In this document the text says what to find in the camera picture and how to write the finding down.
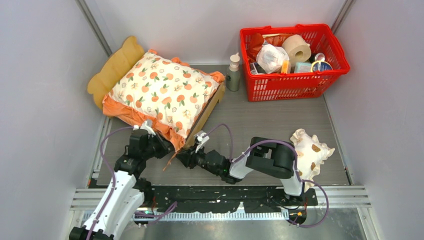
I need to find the red plastic shopping basket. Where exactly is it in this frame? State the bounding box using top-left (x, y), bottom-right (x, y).
top-left (240, 23), bottom-right (350, 102)

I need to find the small silver can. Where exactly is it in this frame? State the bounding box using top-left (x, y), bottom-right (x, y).
top-left (312, 52), bottom-right (326, 62)

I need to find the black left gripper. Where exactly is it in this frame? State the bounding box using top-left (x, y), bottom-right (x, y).
top-left (142, 131), bottom-right (178, 160)

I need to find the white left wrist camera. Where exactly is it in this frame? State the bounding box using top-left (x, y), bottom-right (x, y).
top-left (132, 119), bottom-right (156, 136)

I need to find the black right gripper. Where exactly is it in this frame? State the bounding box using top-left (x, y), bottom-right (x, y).
top-left (176, 142), bottom-right (221, 177)

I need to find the round blue lidded tin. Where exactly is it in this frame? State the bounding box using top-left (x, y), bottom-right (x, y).
top-left (310, 60), bottom-right (333, 73)

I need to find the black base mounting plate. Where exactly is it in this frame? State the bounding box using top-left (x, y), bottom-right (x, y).
top-left (136, 185), bottom-right (318, 214)

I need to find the orange fruit print cushion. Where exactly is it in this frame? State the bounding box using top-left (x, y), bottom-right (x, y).
top-left (102, 50), bottom-right (225, 152)

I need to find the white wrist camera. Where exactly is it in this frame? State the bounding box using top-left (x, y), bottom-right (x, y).
top-left (194, 130), bottom-right (210, 153)
top-left (132, 119), bottom-right (156, 136)

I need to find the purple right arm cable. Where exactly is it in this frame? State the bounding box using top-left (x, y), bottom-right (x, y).
top-left (203, 123), bottom-right (330, 229)

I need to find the orange red crumpled bag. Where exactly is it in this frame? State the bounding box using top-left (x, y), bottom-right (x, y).
top-left (246, 33), bottom-right (293, 63)

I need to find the cream frilled small pillow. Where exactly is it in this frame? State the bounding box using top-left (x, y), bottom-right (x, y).
top-left (290, 128), bottom-right (335, 181)

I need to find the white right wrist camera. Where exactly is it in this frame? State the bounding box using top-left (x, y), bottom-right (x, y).
top-left (194, 130), bottom-right (210, 153)

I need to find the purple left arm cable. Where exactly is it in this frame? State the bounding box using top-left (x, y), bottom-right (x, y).
top-left (85, 125), bottom-right (180, 240)

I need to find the slotted aluminium rail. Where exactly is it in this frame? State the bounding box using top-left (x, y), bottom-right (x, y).
top-left (70, 185), bottom-right (372, 222)

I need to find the light teal small box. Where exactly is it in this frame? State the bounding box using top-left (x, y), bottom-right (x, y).
top-left (293, 62), bottom-right (312, 74)

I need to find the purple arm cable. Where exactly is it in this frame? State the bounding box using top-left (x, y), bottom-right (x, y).
top-left (203, 123), bottom-right (330, 229)
top-left (85, 125), bottom-right (180, 240)

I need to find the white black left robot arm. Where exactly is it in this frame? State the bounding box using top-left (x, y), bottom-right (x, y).
top-left (69, 125), bottom-right (174, 240)

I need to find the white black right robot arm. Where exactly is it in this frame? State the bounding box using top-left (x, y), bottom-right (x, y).
top-left (176, 132), bottom-right (306, 205)

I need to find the beige toilet paper roll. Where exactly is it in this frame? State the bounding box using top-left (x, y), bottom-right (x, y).
top-left (282, 34), bottom-right (312, 65)

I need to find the wooden pet bed frame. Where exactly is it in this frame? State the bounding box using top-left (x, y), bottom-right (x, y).
top-left (87, 36), bottom-right (226, 149)

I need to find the white plastic wrapped packet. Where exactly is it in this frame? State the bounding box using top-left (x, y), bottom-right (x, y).
top-left (256, 43), bottom-right (290, 74)

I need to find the green pump lotion bottle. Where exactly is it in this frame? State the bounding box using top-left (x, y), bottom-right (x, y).
top-left (226, 52), bottom-right (241, 92)

